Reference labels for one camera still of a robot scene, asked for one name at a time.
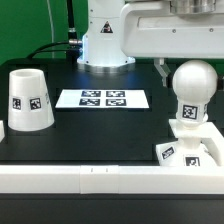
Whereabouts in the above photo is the white left wall block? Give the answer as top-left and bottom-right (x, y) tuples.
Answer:
(0, 120), (5, 142)

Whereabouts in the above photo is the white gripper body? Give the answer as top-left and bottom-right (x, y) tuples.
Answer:
(120, 1), (224, 59)

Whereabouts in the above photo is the white lamp shade cone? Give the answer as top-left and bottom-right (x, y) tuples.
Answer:
(8, 69), (54, 132)

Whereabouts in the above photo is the thin grey cable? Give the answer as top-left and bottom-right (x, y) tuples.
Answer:
(46, 0), (56, 59)

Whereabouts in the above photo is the white front wall bar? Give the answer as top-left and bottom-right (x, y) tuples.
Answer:
(0, 165), (224, 194)

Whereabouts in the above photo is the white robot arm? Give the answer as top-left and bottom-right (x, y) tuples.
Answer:
(78, 0), (224, 81)

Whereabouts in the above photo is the black cable with connector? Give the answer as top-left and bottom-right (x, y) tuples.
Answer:
(26, 0), (84, 60)

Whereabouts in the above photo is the white marker sheet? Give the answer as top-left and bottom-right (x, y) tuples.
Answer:
(56, 89), (149, 109)

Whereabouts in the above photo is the white lamp base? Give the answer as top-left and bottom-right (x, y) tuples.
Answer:
(156, 119), (224, 167)

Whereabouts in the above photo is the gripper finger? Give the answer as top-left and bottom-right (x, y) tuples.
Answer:
(154, 58), (171, 87)

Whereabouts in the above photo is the white lamp bulb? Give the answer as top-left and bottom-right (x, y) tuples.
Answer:
(172, 60), (218, 128)

